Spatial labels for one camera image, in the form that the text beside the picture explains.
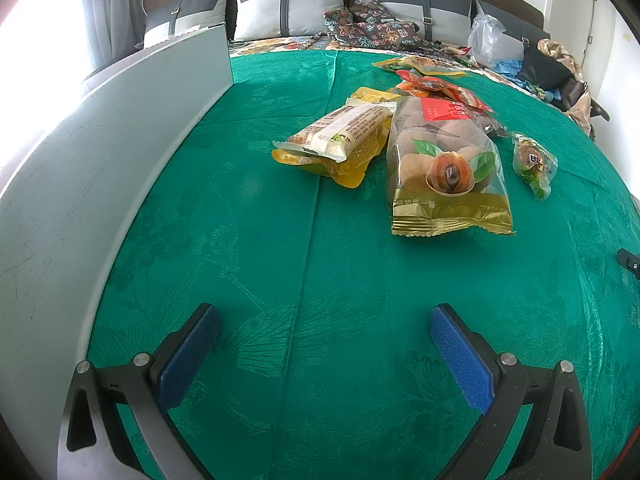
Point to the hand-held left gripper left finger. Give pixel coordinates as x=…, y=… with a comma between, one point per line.
x=187, y=355

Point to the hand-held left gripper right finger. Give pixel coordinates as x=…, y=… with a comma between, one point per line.
x=460, y=355

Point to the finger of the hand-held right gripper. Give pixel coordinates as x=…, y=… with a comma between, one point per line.
x=629, y=261

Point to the small green snack packet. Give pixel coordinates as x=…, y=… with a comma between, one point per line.
x=535, y=165

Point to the clear brown fruit snack bag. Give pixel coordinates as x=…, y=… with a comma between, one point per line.
x=440, y=160

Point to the yellow snack pouch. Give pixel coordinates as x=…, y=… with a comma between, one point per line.
x=350, y=170

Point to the red snack packet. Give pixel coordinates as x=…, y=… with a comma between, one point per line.
x=465, y=100

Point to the cream cracker packet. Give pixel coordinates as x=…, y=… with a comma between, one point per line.
x=340, y=130

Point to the yellow green snack packet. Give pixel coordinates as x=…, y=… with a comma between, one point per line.
x=420, y=64

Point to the dark brown snack packet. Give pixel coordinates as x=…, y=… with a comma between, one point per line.
x=492, y=122

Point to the black bag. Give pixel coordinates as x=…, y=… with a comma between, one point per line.
x=545, y=67

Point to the white board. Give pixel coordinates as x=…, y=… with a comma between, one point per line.
x=75, y=170

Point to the blue cloth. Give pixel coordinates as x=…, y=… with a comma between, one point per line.
x=507, y=67

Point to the clear plastic bag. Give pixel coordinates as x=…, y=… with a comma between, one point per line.
x=485, y=40

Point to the grey white pillow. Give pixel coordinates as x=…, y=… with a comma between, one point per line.
x=285, y=5
x=185, y=15
x=510, y=22
x=415, y=2

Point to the floral bedsheet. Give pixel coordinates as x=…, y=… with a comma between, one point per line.
x=270, y=45

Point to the dark patterned cloth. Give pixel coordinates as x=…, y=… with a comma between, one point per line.
x=370, y=22

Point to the grey curtain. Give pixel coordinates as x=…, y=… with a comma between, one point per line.
x=107, y=5

